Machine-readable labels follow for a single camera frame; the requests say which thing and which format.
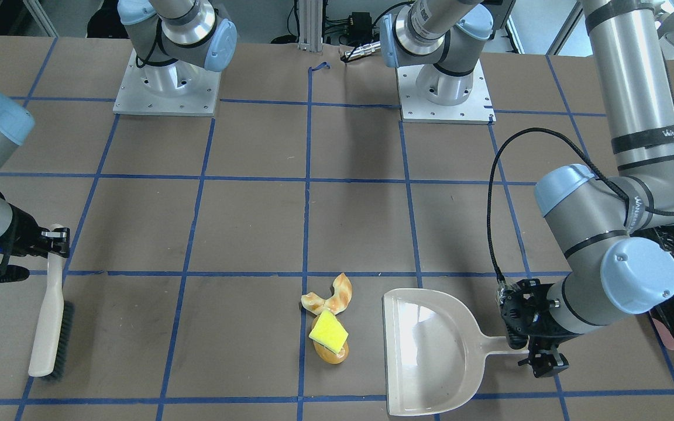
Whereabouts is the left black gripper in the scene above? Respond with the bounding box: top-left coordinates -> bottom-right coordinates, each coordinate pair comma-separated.
500,279 -> 569,378

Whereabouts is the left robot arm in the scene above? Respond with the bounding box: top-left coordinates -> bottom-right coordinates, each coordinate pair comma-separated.
486,1 -> 674,378

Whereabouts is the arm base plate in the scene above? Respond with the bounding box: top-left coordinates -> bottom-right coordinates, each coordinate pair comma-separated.
396,60 -> 497,125
112,50 -> 221,117

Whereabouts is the beige hand brush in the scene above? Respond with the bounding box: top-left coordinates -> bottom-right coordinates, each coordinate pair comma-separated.
27,224 -> 75,382

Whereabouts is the aluminium frame post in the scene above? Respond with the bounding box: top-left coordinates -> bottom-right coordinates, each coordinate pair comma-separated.
296,0 -> 324,54

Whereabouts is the orange bread roll toy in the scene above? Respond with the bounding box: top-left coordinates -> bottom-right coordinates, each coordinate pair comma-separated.
311,340 -> 349,365

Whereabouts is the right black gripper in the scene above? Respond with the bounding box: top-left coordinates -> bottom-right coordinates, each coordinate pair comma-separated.
0,207 -> 71,283

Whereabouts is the croissant toy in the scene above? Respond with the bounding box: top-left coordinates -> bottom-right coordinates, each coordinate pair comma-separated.
300,272 -> 353,316

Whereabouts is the beige plastic dustpan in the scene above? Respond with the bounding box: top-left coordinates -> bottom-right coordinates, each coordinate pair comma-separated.
382,288 -> 527,417

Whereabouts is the yellow green sponge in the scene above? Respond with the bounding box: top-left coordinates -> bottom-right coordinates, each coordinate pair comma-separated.
308,309 -> 349,357

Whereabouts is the black braided cable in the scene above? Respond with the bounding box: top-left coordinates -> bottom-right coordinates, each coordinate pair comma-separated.
487,127 -> 674,284

